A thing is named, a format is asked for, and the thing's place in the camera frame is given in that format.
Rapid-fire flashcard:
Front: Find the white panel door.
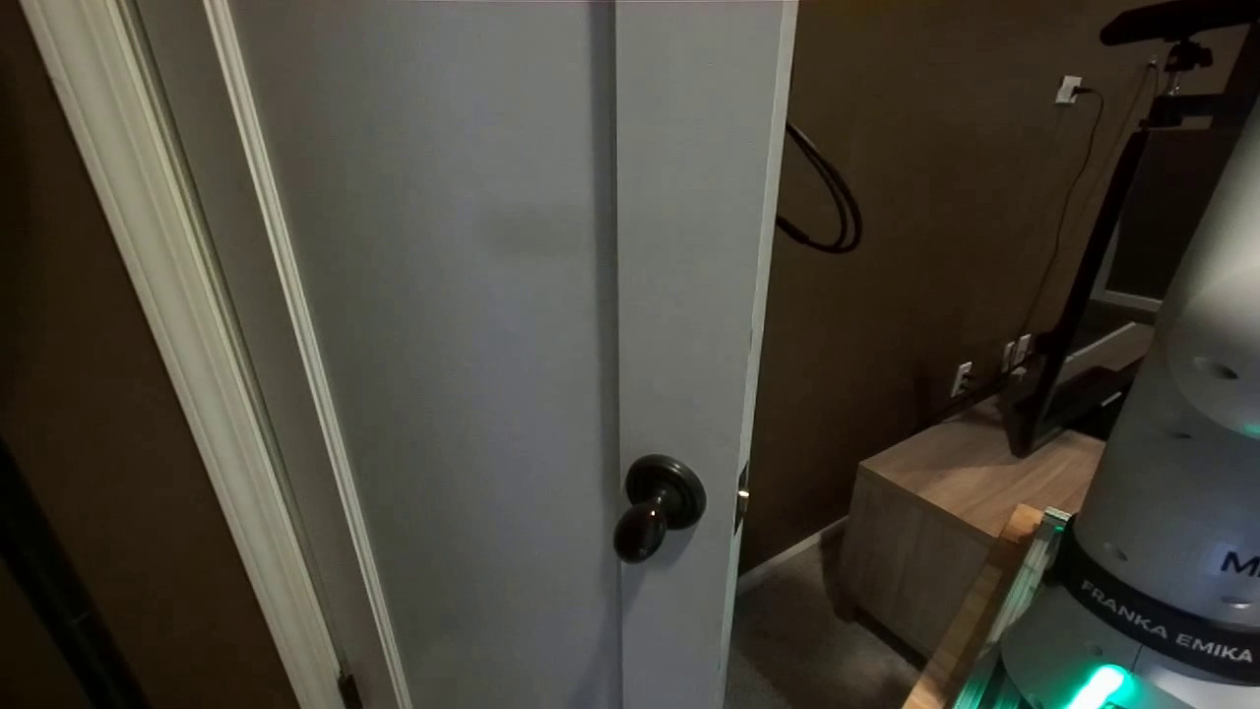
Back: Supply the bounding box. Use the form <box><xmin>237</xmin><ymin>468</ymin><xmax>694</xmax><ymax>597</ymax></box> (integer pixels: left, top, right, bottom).
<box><xmin>212</xmin><ymin>0</ymin><xmax>804</xmax><ymax>709</ymax></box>

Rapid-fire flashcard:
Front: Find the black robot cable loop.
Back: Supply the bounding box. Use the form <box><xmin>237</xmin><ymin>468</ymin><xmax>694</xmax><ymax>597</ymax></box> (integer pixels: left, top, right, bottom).
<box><xmin>777</xmin><ymin>127</ymin><xmax>867</xmax><ymax>254</ymax></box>

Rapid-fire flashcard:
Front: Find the wooden table edge rail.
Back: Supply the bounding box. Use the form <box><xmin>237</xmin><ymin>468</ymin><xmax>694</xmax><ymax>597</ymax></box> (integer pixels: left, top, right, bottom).
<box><xmin>901</xmin><ymin>505</ymin><xmax>1052</xmax><ymax>709</ymax></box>

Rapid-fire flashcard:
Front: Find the white door frame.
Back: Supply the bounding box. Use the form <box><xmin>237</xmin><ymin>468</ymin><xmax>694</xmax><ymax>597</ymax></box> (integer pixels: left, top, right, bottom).
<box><xmin>17</xmin><ymin>0</ymin><xmax>397</xmax><ymax>709</ymax></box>

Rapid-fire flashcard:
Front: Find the black camera tripod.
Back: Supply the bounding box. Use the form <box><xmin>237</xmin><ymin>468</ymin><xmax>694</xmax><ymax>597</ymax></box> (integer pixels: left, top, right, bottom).
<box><xmin>1000</xmin><ymin>35</ymin><xmax>1215</xmax><ymax>459</ymax></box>

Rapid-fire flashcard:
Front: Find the white baseboard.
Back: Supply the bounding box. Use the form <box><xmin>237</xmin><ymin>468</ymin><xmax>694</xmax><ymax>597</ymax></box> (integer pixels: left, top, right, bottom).
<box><xmin>740</xmin><ymin>512</ymin><xmax>855</xmax><ymax>578</ymax></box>

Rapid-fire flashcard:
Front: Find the wooden cabinet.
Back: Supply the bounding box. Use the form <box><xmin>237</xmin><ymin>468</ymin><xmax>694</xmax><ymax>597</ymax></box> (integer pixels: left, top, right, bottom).
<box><xmin>836</xmin><ymin>414</ymin><xmax>1114</xmax><ymax>661</ymax></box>

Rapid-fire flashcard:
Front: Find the black round door knob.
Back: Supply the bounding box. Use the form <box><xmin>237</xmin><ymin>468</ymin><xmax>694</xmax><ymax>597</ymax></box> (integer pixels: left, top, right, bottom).
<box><xmin>611</xmin><ymin>451</ymin><xmax>710</xmax><ymax>565</ymax></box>

